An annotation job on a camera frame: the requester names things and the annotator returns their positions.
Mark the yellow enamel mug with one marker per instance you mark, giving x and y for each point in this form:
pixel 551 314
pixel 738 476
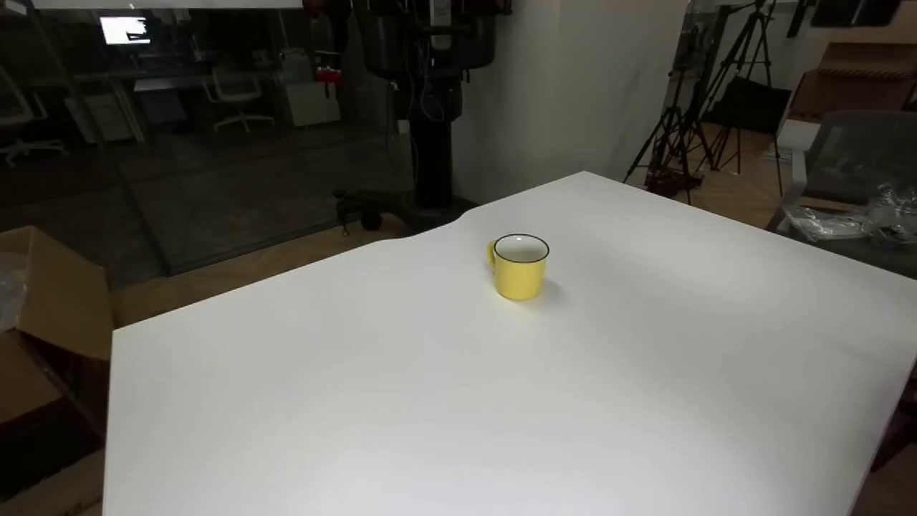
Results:
pixel 519 275

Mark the white paper table cover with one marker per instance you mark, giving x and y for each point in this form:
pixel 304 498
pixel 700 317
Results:
pixel 476 402

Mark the small white drawer cabinet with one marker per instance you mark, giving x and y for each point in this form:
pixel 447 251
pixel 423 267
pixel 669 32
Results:
pixel 314 105

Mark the white office chair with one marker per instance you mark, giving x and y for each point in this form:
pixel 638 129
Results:
pixel 237 89

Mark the clear plastic bag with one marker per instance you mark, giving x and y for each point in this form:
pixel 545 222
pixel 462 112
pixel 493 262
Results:
pixel 861 219

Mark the lit computer monitor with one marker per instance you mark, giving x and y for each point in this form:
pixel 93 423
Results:
pixel 125 30

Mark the brown cardboard box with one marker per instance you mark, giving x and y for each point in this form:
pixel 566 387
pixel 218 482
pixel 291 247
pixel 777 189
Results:
pixel 52 295

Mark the grey padded chair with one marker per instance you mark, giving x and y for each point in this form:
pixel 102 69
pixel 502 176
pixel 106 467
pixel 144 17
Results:
pixel 861 148

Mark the brown wooden cabinet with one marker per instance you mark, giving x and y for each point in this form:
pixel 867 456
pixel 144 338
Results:
pixel 850 80

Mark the red robot on black pedestal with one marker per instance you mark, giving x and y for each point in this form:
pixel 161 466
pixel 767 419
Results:
pixel 432 145

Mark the black camera tripod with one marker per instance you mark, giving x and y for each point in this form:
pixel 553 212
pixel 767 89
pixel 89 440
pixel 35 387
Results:
pixel 682 123

